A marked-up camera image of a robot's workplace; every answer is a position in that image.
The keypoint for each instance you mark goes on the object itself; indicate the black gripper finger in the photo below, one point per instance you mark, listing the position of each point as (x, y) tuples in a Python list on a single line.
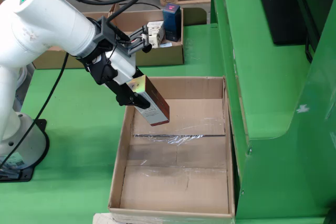
[(123, 95), (139, 73)]

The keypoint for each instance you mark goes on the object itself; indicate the holographic silver product box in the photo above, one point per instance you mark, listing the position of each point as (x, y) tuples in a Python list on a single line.
[(157, 108)]

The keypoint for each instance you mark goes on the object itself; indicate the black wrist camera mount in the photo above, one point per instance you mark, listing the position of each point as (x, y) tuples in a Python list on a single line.
[(131, 43)]

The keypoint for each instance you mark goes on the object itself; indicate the plastic wrapped cardboard sheet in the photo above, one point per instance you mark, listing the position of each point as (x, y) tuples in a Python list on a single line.
[(102, 220)]

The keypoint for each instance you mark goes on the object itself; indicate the black monitor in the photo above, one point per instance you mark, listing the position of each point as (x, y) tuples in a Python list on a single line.
[(281, 11)]

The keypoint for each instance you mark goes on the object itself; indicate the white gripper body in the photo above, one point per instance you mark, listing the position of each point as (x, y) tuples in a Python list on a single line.
[(124, 66)]

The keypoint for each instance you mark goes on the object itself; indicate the dark blue product box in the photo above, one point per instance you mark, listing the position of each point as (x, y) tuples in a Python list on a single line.
[(172, 24)]

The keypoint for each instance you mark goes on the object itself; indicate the green machine housing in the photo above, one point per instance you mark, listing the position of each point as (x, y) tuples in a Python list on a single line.
[(262, 90)]

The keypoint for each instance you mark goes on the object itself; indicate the large open cardboard tray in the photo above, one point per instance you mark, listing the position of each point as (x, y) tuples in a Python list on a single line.
[(178, 182)]

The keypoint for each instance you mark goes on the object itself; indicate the white cow print box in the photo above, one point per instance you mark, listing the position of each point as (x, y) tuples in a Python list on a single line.
[(157, 35)]

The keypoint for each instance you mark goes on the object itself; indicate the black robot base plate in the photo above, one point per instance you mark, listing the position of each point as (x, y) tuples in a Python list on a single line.
[(26, 175)]

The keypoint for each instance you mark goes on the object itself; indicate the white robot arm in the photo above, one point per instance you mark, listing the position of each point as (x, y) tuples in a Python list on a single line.
[(39, 24)]

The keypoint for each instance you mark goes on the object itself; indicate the round blue white tin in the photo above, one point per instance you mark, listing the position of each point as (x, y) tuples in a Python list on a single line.
[(166, 44)]

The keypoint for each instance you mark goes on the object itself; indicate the divided cardboard box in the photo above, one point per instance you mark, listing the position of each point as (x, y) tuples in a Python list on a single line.
[(162, 56)]

